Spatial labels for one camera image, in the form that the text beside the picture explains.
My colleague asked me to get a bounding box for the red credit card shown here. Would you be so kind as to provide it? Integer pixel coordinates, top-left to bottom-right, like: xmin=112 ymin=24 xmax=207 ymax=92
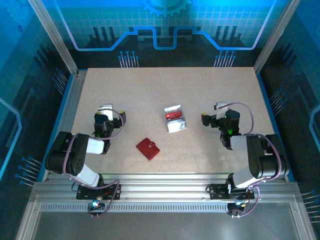
xmin=165 ymin=111 xmax=183 ymax=121

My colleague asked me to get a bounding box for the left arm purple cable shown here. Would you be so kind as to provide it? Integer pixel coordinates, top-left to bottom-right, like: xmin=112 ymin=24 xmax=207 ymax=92
xmin=61 ymin=108 xmax=126 ymax=219

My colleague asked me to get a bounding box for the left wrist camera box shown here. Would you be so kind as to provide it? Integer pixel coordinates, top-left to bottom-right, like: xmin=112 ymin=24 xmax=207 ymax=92
xmin=96 ymin=103 xmax=114 ymax=119

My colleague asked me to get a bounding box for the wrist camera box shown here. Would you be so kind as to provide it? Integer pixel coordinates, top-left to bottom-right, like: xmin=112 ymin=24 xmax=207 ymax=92
xmin=96 ymin=103 xmax=114 ymax=119
xmin=213 ymin=100 xmax=229 ymax=120

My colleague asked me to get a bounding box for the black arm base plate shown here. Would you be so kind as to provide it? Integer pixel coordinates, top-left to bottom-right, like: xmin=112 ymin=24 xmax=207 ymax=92
xmin=208 ymin=183 xmax=255 ymax=201
xmin=76 ymin=183 xmax=121 ymax=201

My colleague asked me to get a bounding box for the red card holder wallet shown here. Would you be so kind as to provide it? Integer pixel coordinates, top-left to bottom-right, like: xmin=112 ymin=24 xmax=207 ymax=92
xmin=135 ymin=137 xmax=161 ymax=161

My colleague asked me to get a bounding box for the aluminium side rail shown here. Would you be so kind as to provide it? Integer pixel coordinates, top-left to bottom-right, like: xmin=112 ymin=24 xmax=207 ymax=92
xmin=42 ymin=69 xmax=88 ymax=182

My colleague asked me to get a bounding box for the aluminium frame post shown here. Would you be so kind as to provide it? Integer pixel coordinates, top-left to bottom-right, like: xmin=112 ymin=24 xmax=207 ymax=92
xmin=26 ymin=0 xmax=80 ymax=76
xmin=253 ymin=0 xmax=300 ymax=75

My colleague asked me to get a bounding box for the slotted grey cable duct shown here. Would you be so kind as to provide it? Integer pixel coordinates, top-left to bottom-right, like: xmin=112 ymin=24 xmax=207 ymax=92
xmin=39 ymin=202 xmax=230 ymax=214

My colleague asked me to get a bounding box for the silver credit card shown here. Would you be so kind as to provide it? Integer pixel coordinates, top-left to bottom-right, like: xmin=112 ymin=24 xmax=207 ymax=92
xmin=166 ymin=119 xmax=188 ymax=134

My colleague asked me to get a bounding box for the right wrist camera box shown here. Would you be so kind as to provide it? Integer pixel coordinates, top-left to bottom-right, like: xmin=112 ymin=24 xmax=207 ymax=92
xmin=213 ymin=100 xmax=229 ymax=120

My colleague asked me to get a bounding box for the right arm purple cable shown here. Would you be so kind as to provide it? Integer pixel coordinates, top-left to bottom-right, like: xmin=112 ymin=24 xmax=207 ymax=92
xmin=226 ymin=101 xmax=283 ymax=219

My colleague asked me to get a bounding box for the aluminium table rail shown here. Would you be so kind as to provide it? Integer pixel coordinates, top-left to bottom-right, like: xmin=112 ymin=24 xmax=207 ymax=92
xmin=29 ymin=171 xmax=302 ymax=204

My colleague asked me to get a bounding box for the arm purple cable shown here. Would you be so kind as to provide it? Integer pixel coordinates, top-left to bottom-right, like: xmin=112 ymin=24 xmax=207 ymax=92
xmin=61 ymin=108 xmax=126 ymax=219
xmin=226 ymin=101 xmax=283 ymax=219

